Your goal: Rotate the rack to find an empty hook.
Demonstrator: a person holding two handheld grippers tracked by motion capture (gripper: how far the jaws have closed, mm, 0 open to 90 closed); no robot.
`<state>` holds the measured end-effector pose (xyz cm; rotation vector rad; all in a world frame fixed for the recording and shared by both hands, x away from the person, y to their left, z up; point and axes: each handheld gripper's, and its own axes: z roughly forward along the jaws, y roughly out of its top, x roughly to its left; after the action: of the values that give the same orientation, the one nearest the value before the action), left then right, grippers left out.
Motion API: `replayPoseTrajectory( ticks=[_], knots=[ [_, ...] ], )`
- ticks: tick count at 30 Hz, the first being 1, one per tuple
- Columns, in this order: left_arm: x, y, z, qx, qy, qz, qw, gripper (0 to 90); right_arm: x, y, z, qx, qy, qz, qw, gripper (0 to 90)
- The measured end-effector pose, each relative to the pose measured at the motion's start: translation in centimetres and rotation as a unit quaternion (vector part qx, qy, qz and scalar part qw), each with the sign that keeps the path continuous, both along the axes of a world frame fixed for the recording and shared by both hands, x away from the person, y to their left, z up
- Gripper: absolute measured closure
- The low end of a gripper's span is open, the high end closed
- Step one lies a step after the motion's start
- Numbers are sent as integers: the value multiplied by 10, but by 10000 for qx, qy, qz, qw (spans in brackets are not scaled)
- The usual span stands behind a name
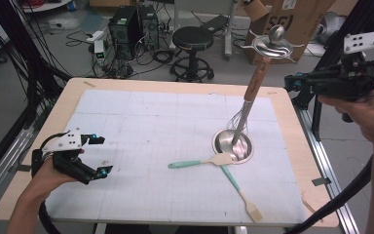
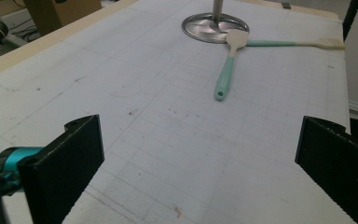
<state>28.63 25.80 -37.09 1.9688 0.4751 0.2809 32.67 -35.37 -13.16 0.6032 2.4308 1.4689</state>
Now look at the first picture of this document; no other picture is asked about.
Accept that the brown cardboard box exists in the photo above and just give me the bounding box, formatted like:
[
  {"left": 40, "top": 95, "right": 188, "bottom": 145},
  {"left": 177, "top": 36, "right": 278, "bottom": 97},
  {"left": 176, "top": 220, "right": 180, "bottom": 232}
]
[{"left": 242, "top": 0, "right": 337, "bottom": 65}]

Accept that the black round stool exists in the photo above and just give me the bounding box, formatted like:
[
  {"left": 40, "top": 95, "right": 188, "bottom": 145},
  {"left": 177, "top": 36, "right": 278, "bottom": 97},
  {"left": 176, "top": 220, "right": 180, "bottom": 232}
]
[{"left": 169, "top": 25, "right": 215, "bottom": 83}]

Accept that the slim black computer tower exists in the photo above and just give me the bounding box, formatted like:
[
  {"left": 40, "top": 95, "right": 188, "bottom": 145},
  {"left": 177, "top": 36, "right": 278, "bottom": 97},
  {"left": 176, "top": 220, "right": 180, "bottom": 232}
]
[{"left": 137, "top": 4, "right": 160, "bottom": 52}]

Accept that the silver aluminium rail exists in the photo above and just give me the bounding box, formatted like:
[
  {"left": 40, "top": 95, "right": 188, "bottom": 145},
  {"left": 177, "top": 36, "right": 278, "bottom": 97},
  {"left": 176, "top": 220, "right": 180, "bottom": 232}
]
[
  {"left": 293, "top": 106, "right": 360, "bottom": 234},
  {"left": 0, "top": 126, "right": 35, "bottom": 213}
]

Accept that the large black computer tower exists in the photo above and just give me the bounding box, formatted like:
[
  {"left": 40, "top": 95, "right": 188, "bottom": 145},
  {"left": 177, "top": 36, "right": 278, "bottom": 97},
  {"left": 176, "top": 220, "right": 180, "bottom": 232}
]
[{"left": 107, "top": 6, "right": 140, "bottom": 61}]

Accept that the wooden handled wire whisk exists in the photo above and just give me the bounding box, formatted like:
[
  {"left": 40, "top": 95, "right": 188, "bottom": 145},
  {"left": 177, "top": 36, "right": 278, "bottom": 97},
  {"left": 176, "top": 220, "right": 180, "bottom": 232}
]
[{"left": 226, "top": 57, "right": 272, "bottom": 139}]

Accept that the thick black cable sleeve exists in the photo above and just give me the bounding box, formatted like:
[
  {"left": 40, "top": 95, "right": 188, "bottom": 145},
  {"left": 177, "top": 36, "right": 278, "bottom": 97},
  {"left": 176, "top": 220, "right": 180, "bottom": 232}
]
[
  {"left": 283, "top": 59, "right": 374, "bottom": 234},
  {"left": 38, "top": 200, "right": 62, "bottom": 234}
]

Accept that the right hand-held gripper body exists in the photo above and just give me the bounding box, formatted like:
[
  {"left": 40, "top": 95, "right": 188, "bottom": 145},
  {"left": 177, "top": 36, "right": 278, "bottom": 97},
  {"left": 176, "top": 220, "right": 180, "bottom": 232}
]
[{"left": 305, "top": 28, "right": 374, "bottom": 101}]

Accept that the white box with green display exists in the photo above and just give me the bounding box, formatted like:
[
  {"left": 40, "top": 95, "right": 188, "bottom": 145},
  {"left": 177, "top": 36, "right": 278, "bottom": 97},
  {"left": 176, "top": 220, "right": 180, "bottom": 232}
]
[{"left": 93, "top": 39, "right": 106, "bottom": 67}]

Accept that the tangle of black floor cables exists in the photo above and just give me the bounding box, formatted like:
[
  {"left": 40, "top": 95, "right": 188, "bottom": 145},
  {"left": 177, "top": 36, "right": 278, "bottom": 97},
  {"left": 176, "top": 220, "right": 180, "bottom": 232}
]
[{"left": 66, "top": 28, "right": 176, "bottom": 80}]

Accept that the white round table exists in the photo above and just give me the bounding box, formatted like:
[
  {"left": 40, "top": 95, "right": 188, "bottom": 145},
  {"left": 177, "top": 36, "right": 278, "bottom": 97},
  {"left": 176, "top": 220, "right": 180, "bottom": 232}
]
[{"left": 20, "top": 0, "right": 72, "bottom": 14}]

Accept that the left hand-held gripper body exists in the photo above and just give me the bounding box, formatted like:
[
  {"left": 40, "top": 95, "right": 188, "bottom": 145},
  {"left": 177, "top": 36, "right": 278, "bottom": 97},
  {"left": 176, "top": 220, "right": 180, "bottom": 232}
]
[{"left": 41, "top": 127, "right": 95, "bottom": 185}]

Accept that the black metal frame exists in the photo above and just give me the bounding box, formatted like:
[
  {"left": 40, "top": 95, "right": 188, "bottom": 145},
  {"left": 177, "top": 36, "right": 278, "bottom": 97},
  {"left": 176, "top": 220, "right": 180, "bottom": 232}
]
[
  {"left": 0, "top": 0, "right": 76, "bottom": 186},
  {"left": 285, "top": 0, "right": 374, "bottom": 142}
]

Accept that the white flat board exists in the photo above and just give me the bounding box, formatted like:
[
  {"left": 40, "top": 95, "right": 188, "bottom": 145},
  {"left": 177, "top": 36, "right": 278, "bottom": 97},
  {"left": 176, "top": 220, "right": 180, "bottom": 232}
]
[{"left": 305, "top": 42, "right": 346, "bottom": 59}]

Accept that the teal handled wooden spatula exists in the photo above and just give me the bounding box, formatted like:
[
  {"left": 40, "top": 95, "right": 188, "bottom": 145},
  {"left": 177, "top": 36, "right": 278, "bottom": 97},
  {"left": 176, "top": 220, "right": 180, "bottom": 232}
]
[{"left": 168, "top": 153, "right": 234, "bottom": 170}]

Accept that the white grid mat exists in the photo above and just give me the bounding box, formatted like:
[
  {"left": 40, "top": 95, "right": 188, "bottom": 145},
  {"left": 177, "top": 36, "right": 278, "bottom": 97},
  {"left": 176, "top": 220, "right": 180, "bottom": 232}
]
[{"left": 44, "top": 88, "right": 309, "bottom": 227}]

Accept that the white power strip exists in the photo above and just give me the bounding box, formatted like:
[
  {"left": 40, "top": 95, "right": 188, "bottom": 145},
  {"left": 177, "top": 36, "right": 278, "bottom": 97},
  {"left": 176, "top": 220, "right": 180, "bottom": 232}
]
[{"left": 86, "top": 29, "right": 106, "bottom": 43}]

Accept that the person's left hand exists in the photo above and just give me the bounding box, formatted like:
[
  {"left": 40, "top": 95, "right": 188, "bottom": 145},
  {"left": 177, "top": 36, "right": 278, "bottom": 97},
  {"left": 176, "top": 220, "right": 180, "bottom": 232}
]
[{"left": 28, "top": 160, "right": 78, "bottom": 203}]

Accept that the black flat panel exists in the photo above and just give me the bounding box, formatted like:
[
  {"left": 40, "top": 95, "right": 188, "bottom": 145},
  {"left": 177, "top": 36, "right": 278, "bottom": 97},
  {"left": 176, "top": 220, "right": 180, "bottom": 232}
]
[{"left": 201, "top": 14, "right": 230, "bottom": 33}]

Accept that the person's right hand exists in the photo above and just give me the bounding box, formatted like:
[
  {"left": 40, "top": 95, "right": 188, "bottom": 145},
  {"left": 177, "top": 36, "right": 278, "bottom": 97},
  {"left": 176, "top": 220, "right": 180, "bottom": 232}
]
[{"left": 317, "top": 87, "right": 374, "bottom": 147}]

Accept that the metal utensil stand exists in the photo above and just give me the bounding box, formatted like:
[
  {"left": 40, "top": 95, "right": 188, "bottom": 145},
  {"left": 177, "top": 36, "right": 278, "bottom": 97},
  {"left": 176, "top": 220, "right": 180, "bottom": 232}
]
[{"left": 211, "top": 23, "right": 305, "bottom": 165}]

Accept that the light wooden table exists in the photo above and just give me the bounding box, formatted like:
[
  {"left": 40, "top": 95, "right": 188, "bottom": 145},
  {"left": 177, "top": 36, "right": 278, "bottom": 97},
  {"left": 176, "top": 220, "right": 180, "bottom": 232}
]
[{"left": 0, "top": 77, "right": 340, "bottom": 228}]

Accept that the teal handled slotted turner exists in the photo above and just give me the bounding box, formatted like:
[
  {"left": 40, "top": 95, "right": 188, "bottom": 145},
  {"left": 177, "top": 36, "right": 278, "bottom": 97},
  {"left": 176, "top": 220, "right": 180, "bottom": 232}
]
[{"left": 219, "top": 164, "right": 264, "bottom": 224}]

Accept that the grey white rounded device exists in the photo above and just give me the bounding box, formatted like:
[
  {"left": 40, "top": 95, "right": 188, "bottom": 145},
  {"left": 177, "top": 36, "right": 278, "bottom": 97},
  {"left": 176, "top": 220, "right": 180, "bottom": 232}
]
[{"left": 315, "top": 11, "right": 347, "bottom": 45}]

